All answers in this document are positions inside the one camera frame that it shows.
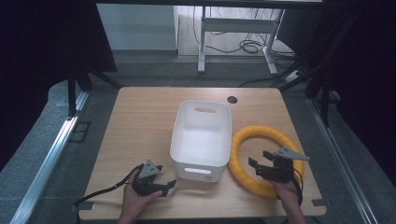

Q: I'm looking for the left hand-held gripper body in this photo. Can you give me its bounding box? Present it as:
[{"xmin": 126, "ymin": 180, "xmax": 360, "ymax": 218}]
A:
[{"xmin": 132, "ymin": 159, "xmax": 169, "ymax": 198}]

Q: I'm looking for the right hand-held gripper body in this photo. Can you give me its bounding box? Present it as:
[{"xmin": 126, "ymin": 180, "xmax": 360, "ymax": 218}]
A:
[{"xmin": 255, "ymin": 147, "xmax": 311, "ymax": 184}]

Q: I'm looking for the yellow foam ring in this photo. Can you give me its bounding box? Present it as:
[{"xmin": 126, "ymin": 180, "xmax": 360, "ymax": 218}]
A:
[{"xmin": 227, "ymin": 124, "xmax": 305, "ymax": 199}]

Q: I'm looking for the white plastic basket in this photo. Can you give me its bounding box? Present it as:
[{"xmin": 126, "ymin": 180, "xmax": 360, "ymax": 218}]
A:
[{"xmin": 169, "ymin": 99, "xmax": 233, "ymax": 184}]

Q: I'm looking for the person's right hand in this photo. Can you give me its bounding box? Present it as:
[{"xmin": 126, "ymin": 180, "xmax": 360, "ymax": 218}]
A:
[{"xmin": 268, "ymin": 177, "xmax": 302, "ymax": 207}]

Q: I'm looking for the person's left hand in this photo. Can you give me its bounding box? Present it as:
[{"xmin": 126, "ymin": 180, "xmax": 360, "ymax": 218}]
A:
[{"xmin": 122, "ymin": 169, "xmax": 163, "ymax": 217}]

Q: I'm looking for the black metal stand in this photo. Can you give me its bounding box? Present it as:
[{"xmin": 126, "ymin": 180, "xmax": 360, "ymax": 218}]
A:
[
  {"xmin": 277, "ymin": 14, "xmax": 360, "ymax": 128},
  {"xmin": 66, "ymin": 68, "xmax": 123, "ymax": 119}
]

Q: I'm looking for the white power strip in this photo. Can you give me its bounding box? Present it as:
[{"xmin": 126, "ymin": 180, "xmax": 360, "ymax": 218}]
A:
[{"xmin": 284, "ymin": 69, "xmax": 304, "ymax": 84}]

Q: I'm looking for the black curtain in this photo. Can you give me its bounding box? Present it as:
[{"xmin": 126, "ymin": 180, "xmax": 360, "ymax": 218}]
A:
[
  {"xmin": 320, "ymin": 0, "xmax": 396, "ymax": 189},
  {"xmin": 0, "ymin": 0, "xmax": 119, "ymax": 173}
]

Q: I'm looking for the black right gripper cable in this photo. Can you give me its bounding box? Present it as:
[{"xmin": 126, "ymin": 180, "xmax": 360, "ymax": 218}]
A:
[{"xmin": 276, "ymin": 169, "xmax": 304, "ymax": 207}]

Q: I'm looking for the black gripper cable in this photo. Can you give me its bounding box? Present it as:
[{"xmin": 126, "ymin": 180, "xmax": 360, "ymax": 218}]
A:
[
  {"xmin": 73, "ymin": 163, "xmax": 145, "ymax": 207},
  {"xmin": 276, "ymin": 169, "xmax": 304, "ymax": 207}
]

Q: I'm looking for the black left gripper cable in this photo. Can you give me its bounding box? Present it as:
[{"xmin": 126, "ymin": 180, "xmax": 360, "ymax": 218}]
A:
[{"xmin": 73, "ymin": 163, "xmax": 145, "ymax": 207}]

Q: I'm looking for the aluminium floor rail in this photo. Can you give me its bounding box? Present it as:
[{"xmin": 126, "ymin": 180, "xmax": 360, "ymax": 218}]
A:
[
  {"xmin": 305, "ymin": 97, "xmax": 379, "ymax": 224},
  {"xmin": 8, "ymin": 91, "xmax": 91, "ymax": 224}
]

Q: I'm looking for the tangle of black floor cables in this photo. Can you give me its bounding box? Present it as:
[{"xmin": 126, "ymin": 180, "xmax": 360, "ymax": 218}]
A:
[{"xmin": 191, "ymin": 6, "xmax": 298, "ymax": 64}]

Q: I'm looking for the white metal desk frame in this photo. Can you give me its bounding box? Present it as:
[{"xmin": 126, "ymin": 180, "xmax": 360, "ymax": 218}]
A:
[{"xmin": 197, "ymin": 6, "xmax": 280, "ymax": 76}]

